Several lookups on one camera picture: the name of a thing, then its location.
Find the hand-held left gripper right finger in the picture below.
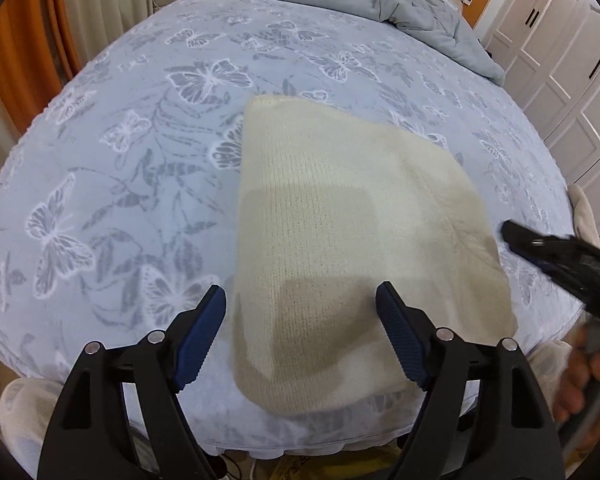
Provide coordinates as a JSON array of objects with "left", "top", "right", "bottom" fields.
[{"left": 375, "top": 281, "right": 566, "bottom": 480}]

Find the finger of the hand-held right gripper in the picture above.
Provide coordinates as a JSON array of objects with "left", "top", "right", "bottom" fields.
[
  {"left": 501, "top": 219, "right": 583, "bottom": 263},
  {"left": 522, "top": 255, "right": 576, "bottom": 293}
]

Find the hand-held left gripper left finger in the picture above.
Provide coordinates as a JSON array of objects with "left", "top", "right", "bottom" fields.
[{"left": 37, "top": 284, "right": 227, "bottom": 480}]

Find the cream knit cherry sweater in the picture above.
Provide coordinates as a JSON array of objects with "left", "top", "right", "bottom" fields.
[{"left": 230, "top": 94, "right": 519, "bottom": 417}]

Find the person's right hand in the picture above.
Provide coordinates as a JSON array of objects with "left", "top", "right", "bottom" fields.
[{"left": 552, "top": 337, "right": 600, "bottom": 443}]

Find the beige plush cloth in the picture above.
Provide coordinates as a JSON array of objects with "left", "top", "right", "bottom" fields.
[{"left": 566, "top": 183, "right": 600, "bottom": 252}]

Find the white wardrobe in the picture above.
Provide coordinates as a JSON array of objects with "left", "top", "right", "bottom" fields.
[{"left": 480, "top": 0, "right": 600, "bottom": 211}]

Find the bed with butterfly sheet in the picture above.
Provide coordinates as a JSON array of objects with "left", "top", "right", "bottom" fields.
[{"left": 0, "top": 0, "right": 588, "bottom": 458}]

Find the orange curtain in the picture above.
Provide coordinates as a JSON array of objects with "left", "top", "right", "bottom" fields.
[{"left": 0, "top": 0, "right": 83, "bottom": 113}]

